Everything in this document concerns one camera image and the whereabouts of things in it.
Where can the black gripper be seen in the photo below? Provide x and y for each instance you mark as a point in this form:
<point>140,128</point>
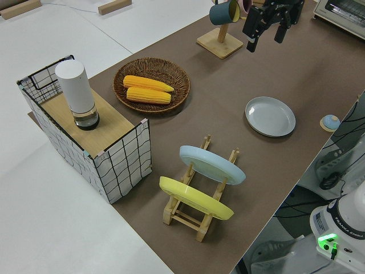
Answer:
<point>282,7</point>

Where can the gray plate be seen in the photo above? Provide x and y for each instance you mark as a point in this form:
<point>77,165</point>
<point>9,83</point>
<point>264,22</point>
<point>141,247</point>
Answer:
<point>269,115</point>

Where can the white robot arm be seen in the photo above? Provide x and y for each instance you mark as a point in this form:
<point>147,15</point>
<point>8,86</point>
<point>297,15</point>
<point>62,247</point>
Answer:
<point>342,228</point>

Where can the light blue plate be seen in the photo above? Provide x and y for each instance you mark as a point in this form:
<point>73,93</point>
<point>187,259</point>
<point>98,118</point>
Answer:
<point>211,164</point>

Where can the yellow plate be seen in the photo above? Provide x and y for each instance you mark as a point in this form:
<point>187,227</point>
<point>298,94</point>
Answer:
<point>194,197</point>

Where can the wooden plate rack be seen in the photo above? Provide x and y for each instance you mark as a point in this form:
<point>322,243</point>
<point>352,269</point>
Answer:
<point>185,219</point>

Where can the pink mug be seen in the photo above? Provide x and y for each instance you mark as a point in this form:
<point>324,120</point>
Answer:
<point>245,5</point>

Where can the dark teal mug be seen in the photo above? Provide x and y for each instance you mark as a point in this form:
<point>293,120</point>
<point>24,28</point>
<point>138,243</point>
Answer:
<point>221,12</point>

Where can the wooden mug tree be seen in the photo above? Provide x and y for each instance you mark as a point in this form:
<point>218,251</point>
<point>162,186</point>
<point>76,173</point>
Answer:
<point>219,45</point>

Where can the brown table mat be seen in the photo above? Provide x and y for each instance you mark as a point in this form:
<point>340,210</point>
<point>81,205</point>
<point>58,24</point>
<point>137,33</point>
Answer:
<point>228,85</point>

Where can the white toaster oven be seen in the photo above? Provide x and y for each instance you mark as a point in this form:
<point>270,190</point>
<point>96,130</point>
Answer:
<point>342,14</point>

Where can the blue service bell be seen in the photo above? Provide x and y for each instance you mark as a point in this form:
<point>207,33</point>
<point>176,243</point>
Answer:
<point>329,122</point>

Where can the brown wicker basket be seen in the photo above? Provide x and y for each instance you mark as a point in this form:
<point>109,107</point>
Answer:
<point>176,94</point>

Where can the yellow corn cob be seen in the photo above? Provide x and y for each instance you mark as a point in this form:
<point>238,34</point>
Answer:
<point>145,83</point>
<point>148,95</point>

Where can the gray stand foot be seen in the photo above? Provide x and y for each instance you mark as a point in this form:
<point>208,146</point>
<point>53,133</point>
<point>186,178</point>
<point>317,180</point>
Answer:
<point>328,162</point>
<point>273,251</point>

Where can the short wooden block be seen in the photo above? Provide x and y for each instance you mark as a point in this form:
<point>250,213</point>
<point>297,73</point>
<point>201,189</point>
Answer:
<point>114,6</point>

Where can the black round device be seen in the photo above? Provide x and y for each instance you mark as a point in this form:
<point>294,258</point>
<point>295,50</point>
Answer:
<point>330,181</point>

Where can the white cylinder grinder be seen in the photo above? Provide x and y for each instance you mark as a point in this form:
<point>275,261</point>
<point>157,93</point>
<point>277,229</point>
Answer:
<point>77,88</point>

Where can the long wooden block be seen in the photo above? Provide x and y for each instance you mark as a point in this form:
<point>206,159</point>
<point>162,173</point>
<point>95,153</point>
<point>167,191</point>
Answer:
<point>20,8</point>

